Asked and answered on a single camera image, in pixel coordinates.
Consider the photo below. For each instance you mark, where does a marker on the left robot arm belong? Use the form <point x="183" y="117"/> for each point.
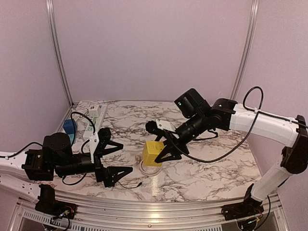
<point x="55" y="158"/>

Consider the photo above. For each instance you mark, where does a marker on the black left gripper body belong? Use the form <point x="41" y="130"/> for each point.
<point x="100" y="172"/>

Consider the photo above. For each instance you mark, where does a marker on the black power adapter with cable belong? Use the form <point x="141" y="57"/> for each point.
<point x="130" y="187"/>

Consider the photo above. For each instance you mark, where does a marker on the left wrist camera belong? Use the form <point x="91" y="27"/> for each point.
<point x="97" y="143"/>

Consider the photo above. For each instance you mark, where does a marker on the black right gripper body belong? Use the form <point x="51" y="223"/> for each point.
<point x="172" y="138"/>

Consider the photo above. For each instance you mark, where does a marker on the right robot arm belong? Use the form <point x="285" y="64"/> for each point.
<point x="226" y="114"/>

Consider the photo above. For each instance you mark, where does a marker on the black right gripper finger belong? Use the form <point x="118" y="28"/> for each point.
<point x="162" y="135"/>
<point x="168" y="154"/>

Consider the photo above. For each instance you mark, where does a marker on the long white power strip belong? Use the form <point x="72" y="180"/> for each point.
<point x="96" y="121"/>

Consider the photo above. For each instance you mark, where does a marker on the left aluminium frame post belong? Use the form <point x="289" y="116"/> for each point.
<point x="57" y="51"/>

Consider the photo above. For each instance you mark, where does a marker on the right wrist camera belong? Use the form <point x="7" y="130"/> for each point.
<point x="157" y="127"/>

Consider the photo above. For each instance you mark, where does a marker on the yellow cube socket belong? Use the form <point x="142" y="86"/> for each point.
<point x="150" y="152"/>

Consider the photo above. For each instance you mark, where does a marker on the pink round power strip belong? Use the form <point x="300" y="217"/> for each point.
<point x="149" y="171"/>

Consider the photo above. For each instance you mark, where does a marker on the aluminium frame post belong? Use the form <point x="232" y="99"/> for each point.
<point x="57" y="51"/>
<point x="247" y="47"/>

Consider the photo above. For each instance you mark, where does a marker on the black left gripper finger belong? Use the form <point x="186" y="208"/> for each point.
<point x="114" y="174"/>
<point x="106" y="147"/>

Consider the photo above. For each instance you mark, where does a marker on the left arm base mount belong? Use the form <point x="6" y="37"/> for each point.
<point x="49" y="205"/>

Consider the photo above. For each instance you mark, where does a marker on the blue cube socket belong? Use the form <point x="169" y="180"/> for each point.
<point x="69" y="126"/>

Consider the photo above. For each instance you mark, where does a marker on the front aluminium rail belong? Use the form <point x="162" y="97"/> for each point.
<point x="101" y="214"/>

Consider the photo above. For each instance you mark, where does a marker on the teal power strip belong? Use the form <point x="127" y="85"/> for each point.
<point x="72" y="138"/>

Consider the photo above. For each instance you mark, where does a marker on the right aluminium frame post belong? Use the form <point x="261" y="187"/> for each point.
<point x="247" y="47"/>

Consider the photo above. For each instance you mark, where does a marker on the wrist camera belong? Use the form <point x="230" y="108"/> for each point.
<point x="97" y="143"/>
<point x="157" y="127"/>

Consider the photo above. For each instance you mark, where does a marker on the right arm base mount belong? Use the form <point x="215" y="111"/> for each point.
<point x="246" y="208"/>

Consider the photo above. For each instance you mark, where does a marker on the white cube socket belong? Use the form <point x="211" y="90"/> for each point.
<point x="94" y="111"/>

